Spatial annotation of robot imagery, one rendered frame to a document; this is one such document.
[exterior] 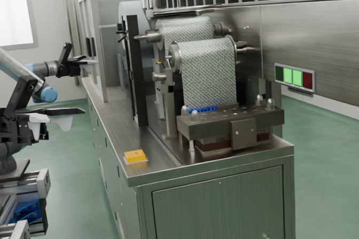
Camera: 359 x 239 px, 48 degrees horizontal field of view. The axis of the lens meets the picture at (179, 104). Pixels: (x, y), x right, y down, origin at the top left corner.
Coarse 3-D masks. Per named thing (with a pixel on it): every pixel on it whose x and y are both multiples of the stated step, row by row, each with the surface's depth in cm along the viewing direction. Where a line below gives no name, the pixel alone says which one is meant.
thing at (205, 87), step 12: (192, 72) 167; (204, 72) 169; (216, 72) 170; (228, 72) 172; (192, 84) 168; (204, 84) 170; (216, 84) 172; (228, 84) 173; (192, 96) 170; (204, 96) 171; (216, 96) 173; (228, 96) 174; (192, 108) 171
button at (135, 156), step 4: (128, 152) 159; (132, 152) 158; (136, 152) 158; (140, 152) 158; (124, 156) 159; (128, 156) 154; (132, 156) 154; (136, 156) 154; (140, 156) 154; (144, 156) 155; (128, 160) 153; (132, 160) 154; (136, 160) 154; (140, 160) 154
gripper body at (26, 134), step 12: (0, 108) 100; (24, 108) 100; (36, 108) 101; (0, 120) 100; (12, 120) 96; (0, 132) 100; (12, 132) 96; (24, 132) 96; (48, 132) 102; (24, 144) 96
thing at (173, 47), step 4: (232, 44) 172; (172, 48) 167; (176, 48) 166; (168, 52) 174; (176, 52) 165; (176, 56) 165; (176, 60) 165; (176, 64) 166; (172, 68) 172; (176, 68) 167
